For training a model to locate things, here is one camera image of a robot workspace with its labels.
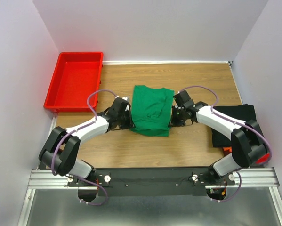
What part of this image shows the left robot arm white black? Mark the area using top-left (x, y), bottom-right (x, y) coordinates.
top-left (39, 97), bottom-right (135, 186)

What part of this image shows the orange folded t shirt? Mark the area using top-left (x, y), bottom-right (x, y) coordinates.
top-left (222, 147), bottom-right (232, 153)

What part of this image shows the red plastic bin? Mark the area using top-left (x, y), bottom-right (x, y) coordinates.
top-left (43, 52), bottom-right (104, 113)

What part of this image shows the aluminium frame rail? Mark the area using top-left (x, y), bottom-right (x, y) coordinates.
top-left (17, 113), bottom-right (282, 226)

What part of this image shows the black folded t shirt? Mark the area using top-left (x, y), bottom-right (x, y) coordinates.
top-left (211, 104), bottom-right (257, 148)

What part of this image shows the green polo shirt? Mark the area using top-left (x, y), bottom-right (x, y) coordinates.
top-left (131, 85), bottom-right (174, 137)

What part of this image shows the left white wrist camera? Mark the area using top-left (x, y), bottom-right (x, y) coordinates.
top-left (116, 96), bottom-right (130, 112)

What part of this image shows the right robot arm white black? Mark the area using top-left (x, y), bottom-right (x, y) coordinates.
top-left (169, 90), bottom-right (270, 185)

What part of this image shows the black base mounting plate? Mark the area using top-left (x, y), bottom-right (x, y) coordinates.
top-left (68, 167), bottom-right (235, 203)

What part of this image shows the red folded t shirt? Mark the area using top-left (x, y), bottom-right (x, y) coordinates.
top-left (256, 153), bottom-right (270, 164)

